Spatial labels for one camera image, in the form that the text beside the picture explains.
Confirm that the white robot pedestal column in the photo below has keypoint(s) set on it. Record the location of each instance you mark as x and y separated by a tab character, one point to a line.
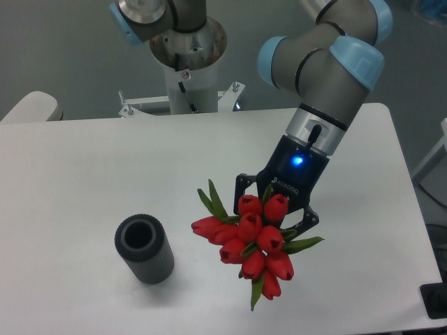
190	63

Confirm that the white chair armrest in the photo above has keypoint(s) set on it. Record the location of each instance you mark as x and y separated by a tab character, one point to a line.
36	106

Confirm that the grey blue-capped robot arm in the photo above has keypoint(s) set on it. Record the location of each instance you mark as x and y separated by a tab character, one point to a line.
332	67

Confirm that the dark grey ribbed vase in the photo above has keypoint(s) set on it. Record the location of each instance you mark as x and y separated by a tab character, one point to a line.
141	242

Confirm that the white furniture at right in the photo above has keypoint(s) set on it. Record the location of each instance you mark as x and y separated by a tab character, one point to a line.
434	156

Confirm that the red tulip bouquet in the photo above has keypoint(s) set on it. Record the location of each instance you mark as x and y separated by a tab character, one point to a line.
253	239

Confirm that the clear bin with blue items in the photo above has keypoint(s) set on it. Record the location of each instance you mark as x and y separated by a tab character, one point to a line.
431	11

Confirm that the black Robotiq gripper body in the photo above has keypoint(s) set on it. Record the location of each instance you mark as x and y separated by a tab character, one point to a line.
293	171

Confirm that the white metal base frame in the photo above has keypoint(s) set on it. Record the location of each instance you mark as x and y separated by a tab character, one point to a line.
228	101

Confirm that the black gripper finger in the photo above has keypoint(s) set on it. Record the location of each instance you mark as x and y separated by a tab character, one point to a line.
309	220
242	182

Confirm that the black device at table edge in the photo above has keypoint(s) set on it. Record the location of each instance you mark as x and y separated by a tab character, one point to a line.
434	299

